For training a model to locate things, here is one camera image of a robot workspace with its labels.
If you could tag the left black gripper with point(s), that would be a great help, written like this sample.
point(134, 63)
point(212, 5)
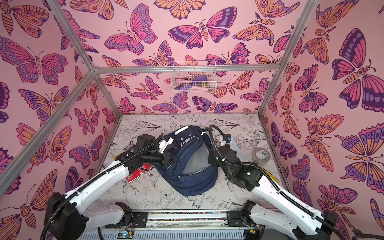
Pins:
point(165, 159)

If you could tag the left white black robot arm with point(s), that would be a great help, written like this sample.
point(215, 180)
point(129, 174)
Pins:
point(87, 195)

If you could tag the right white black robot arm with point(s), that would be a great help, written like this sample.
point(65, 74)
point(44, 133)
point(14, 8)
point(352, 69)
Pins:
point(295, 219)

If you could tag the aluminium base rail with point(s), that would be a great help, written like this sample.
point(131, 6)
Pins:
point(186, 221)

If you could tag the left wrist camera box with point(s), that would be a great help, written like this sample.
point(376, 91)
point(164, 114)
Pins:
point(164, 143)

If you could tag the red thin booklet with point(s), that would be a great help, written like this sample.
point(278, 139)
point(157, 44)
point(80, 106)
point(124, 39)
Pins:
point(140, 171)

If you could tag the white wire wall basket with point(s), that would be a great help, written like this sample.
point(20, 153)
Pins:
point(191, 76)

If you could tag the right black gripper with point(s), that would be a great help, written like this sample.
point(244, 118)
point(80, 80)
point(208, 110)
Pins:
point(214, 159)

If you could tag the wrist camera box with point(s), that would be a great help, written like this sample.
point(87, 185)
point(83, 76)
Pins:
point(226, 139)
point(164, 143)

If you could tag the clear tape roll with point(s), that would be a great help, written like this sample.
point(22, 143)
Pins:
point(261, 156)

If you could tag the navy blue student backpack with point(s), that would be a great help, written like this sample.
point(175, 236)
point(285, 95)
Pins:
point(191, 175)

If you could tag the yellow handled pliers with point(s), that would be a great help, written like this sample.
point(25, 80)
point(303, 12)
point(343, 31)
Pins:
point(272, 177)

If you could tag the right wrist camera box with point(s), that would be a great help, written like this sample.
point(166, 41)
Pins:
point(226, 139)

